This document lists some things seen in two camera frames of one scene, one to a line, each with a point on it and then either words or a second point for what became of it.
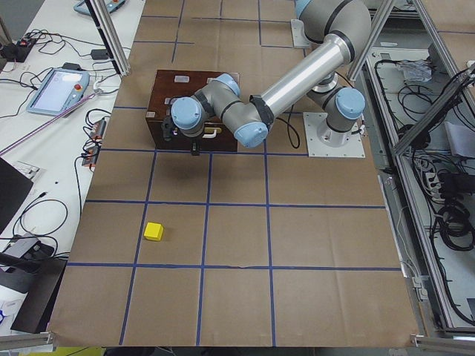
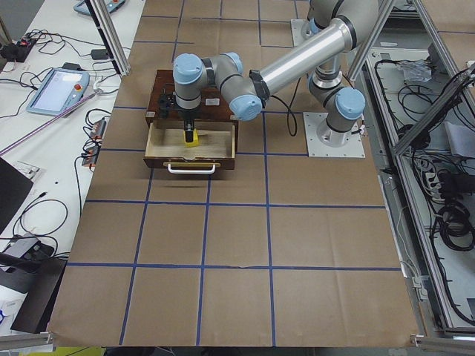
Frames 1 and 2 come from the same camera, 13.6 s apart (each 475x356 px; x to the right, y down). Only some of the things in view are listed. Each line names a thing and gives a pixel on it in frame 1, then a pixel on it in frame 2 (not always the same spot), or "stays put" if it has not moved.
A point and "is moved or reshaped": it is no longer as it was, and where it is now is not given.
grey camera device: (29, 247) stays put
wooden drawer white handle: (216, 136) is moved or reshaped
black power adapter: (99, 54) stays put
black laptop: (14, 186) stays put
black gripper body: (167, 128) → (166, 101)
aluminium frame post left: (110, 34) stays put
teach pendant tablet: (59, 89) stays put
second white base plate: (299, 38) stays put
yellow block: (154, 231) is moved or reshaped
